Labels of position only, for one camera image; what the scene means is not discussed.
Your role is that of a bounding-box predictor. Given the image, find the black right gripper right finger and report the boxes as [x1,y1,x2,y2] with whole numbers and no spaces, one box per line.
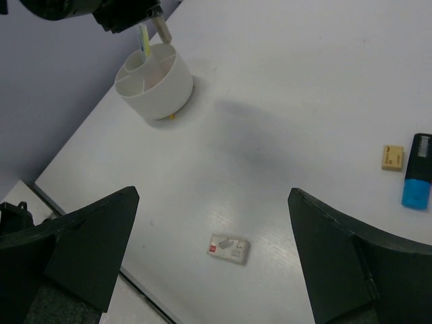
[288,188,431,323]

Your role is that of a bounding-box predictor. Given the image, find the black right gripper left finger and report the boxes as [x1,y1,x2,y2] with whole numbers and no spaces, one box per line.
[1,186,139,323]

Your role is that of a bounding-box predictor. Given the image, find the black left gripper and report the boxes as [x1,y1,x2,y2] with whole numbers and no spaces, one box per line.
[20,0,162,34]

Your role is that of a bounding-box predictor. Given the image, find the yellow clear pen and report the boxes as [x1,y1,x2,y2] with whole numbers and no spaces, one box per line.
[140,24,151,59]

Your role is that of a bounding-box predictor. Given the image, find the blue capped black highlighter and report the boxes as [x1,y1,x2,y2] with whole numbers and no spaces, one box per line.
[401,133,431,211]

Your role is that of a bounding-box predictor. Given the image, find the white staple box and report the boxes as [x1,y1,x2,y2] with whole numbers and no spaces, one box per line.
[207,234,250,265]

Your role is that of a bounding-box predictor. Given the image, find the small tan eraser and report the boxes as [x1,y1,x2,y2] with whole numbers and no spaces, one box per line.
[381,145,404,171]

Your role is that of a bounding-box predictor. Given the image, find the blue clear pen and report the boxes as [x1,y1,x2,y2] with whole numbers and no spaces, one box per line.
[136,25,146,63]

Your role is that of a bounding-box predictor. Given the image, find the beige long eraser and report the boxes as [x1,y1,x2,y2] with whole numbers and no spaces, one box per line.
[151,16,172,45]

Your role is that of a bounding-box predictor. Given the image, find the white round container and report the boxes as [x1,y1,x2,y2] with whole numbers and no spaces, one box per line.
[114,43,194,120]

